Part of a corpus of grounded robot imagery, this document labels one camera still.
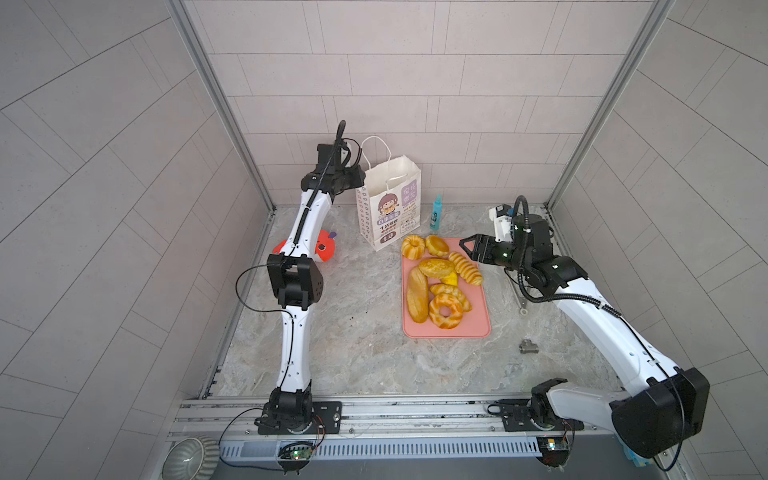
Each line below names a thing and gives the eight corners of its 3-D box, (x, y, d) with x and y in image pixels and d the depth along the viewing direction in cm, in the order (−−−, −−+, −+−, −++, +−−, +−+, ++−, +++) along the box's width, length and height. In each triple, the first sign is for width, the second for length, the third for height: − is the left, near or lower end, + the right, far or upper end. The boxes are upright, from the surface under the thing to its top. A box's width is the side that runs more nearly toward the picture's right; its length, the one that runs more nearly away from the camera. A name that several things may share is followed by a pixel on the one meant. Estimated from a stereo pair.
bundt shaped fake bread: (402, 259, 102) (402, 253, 99) (402, 241, 107) (402, 235, 104) (424, 259, 102) (425, 253, 99) (423, 241, 107) (423, 235, 104)
